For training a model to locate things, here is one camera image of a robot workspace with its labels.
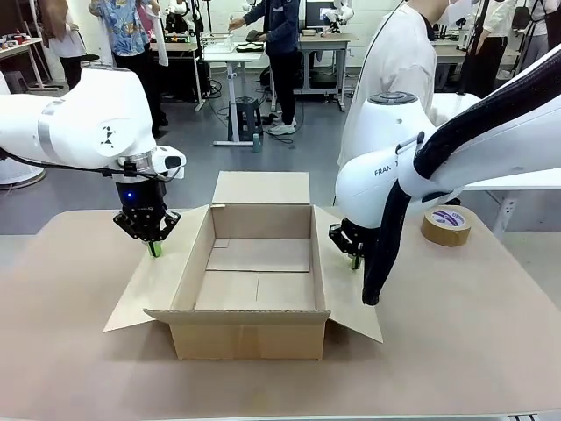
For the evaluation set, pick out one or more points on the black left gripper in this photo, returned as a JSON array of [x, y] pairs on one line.
[[140, 193]]

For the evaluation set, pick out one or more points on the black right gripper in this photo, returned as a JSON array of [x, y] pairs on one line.
[[366, 237]]

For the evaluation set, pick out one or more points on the brown cardboard box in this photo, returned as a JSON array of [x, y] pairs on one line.
[[245, 337]]

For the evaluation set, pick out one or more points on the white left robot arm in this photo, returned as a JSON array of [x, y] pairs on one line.
[[87, 118]]

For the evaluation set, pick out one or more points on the brown packing tape roll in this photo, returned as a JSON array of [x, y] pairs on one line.
[[442, 234]]

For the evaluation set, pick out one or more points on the green bottle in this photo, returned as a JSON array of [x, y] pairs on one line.
[[257, 144]]

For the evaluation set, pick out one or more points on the grey plastic stool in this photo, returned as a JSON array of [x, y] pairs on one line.
[[245, 118]]

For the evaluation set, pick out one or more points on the white power socket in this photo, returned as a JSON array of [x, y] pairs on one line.
[[509, 207]]

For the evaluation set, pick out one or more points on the black office chair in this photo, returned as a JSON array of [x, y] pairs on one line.
[[90, 58]]

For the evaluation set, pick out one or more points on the white height-adjustable desk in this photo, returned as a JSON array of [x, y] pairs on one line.
[[232, 54]]

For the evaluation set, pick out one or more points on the small grey stool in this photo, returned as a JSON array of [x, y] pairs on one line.
[[15, 81]]

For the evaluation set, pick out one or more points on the person in floral shirt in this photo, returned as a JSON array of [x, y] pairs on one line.
[[127, 26]]

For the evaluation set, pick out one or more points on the person in white shirt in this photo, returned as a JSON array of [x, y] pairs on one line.
[[394, 52]]

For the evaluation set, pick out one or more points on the woman in white top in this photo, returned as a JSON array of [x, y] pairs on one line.
[[66, 39]]

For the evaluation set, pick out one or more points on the wood-top desk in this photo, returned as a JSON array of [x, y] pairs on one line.
[[324, 41]]

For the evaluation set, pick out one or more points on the wooden side table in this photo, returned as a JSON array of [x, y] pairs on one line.
[[17, 44]]

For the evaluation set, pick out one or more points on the person in black trousers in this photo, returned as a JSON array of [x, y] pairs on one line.
[[482, 57]]

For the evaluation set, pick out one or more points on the person in dark blue jacket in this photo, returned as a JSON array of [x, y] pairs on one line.
[[280, 26]]

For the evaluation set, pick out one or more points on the black computer monitor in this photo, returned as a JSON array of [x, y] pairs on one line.
[[317, 13]]

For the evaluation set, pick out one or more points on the person in grey trousers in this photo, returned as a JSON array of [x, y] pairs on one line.
[[534, 39]]

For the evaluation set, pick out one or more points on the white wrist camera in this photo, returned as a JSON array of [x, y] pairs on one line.
[[168, 160]]

